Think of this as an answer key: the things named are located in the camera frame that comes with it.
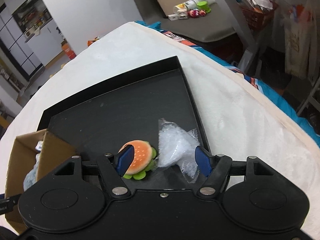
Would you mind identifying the blue tissue pack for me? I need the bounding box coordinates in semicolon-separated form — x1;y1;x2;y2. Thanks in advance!
35;140;43;152

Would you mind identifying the black shallow tray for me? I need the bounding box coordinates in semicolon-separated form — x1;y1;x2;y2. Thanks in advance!
37;55;211;190

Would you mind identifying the clear bag of white beads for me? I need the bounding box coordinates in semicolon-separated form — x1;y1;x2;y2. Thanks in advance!
157;118;200;184

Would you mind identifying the red basket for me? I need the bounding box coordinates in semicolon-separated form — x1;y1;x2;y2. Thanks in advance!
241;0;278;32

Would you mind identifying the brown cardboard box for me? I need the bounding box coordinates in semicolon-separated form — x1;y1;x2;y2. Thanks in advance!
4;128;79;233

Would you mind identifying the burger plush toy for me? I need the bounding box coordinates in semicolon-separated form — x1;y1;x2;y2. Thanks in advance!
119;140;157;180

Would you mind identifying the orange cardboard box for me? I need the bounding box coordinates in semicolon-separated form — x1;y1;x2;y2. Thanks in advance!
61;39;76;60

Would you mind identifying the grey fluffy plush toy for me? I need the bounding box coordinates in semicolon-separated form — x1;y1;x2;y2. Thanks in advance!
23;153;41;191

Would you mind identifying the green cup toy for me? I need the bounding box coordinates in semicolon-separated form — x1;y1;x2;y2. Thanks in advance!
196;1;211;13

